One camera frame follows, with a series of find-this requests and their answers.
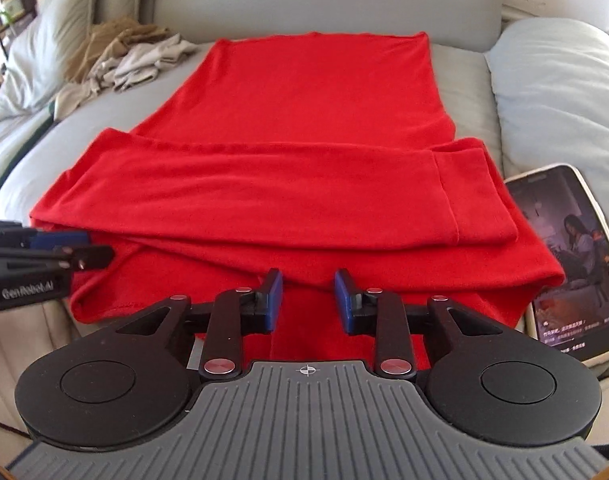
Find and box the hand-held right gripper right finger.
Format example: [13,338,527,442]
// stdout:
[333,268,503,381]

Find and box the tan garment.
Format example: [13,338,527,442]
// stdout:
[66,16,179,84]

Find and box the light grey pillow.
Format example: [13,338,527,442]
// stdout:
[485,17,609,187]

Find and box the dark bookshelf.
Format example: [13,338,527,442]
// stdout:
[0,0,41,102]

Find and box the red garment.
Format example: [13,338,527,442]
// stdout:
[28,31,567,377]

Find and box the white garment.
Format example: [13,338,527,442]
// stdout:
[54,34,201,117]

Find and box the grey sofa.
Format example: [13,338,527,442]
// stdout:
[0,0,609,411]

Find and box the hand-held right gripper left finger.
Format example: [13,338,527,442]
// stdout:
[116,268,284,381]

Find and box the tablet with cream case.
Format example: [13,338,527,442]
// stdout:
[503,162,609,368]

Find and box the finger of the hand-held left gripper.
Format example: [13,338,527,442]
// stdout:
[0,244,116,273]
[0,220,94,252]

